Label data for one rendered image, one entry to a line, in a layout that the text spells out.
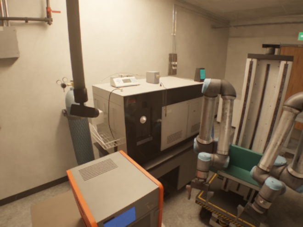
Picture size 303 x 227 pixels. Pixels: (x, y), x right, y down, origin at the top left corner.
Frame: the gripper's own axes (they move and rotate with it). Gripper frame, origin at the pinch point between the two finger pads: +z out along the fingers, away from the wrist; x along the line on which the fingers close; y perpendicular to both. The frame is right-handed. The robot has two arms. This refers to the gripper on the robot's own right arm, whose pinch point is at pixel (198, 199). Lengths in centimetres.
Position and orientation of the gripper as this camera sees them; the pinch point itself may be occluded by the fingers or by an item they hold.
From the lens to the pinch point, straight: 127.8
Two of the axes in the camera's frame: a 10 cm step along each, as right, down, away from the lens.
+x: -8.3, -0.7, 5.5
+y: 5.4, 1.3, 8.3
